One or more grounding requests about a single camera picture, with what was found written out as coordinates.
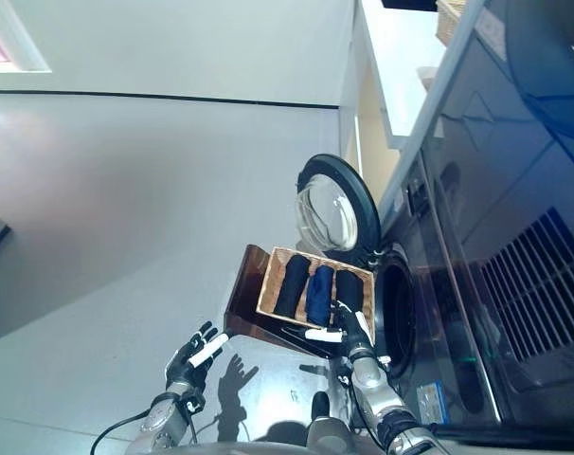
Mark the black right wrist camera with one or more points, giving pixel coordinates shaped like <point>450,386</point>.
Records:
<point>344,372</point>

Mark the grey robot torso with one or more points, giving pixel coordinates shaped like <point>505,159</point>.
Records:
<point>244,450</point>

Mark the silver right robot leg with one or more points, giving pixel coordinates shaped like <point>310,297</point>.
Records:
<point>321,407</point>

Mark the dark grey washing machine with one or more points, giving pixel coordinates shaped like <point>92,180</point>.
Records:
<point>438,308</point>

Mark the white shelf cabinet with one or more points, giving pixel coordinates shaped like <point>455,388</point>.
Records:
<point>396,57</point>

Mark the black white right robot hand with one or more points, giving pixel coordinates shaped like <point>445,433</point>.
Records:
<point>355,334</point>

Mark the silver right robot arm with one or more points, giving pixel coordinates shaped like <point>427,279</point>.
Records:
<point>377,393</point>

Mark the blue white label sticker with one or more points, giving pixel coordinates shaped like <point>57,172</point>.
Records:
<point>431,400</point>

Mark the wicker laundry basket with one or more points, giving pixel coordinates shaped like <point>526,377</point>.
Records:
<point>273,284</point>

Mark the black baseboard strip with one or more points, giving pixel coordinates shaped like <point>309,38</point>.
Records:
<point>173,96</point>

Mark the round glass washing machine door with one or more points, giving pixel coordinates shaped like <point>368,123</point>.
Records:
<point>358,189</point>

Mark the black garment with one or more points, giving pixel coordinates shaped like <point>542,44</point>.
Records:
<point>292,284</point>
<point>348,286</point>

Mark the blue garment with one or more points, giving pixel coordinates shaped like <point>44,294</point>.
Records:
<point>320,296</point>

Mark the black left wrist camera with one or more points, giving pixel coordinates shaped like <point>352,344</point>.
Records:
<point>195,402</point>

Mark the brown translucent plastic stool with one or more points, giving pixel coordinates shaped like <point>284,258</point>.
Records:
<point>246,284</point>

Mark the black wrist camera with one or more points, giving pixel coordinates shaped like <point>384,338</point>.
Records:
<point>195,402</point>
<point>344,372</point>

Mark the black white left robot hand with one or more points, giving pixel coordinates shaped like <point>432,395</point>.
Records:
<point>187,362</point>

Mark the large wicker storage basket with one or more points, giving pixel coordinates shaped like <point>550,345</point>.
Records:
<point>450,19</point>

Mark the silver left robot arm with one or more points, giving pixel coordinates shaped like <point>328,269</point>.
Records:
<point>161,419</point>

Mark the white framed window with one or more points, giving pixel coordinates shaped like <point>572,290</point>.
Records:
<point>7,38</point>

